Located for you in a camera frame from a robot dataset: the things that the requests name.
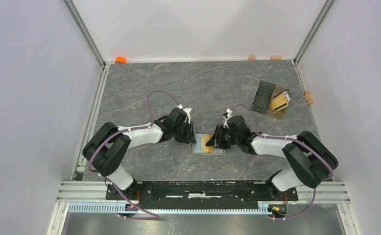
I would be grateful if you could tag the wooden block right wall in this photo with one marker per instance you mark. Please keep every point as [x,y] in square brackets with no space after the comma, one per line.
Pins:
[308,98]

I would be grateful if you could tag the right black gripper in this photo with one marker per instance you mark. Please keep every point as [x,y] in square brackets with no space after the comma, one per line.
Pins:
[217,140]

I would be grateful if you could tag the orange round cap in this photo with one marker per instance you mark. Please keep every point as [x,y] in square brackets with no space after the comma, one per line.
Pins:
[120,60]

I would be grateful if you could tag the white slotted cable duct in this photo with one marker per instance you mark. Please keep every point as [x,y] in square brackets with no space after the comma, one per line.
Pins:
[124,208]

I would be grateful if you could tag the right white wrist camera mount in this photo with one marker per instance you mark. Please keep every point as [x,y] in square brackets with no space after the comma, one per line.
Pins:
[226,116]

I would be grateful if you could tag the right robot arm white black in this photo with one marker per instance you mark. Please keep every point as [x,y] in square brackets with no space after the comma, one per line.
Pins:
[310,161]

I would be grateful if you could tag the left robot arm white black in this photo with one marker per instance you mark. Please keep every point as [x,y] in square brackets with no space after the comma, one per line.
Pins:
[106,149]

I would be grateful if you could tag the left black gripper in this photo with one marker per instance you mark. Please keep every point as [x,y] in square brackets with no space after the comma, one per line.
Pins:
[189,137]

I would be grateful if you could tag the wooden block left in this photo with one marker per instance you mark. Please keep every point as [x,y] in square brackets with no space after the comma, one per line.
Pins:
[251,58]

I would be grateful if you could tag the silver credit card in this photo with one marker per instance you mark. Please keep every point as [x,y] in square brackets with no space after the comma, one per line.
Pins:
[281,101]

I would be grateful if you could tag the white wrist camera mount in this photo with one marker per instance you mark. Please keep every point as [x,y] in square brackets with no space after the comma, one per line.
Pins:
[226,116]
[187,111]

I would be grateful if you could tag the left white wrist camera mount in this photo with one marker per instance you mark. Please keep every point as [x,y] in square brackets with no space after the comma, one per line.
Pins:
[187,111]

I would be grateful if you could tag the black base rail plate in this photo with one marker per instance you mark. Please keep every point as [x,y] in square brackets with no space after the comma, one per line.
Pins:
[189,195]

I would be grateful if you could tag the clear three-compartment plastic box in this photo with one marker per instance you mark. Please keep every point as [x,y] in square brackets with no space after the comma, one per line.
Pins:
[257,95]

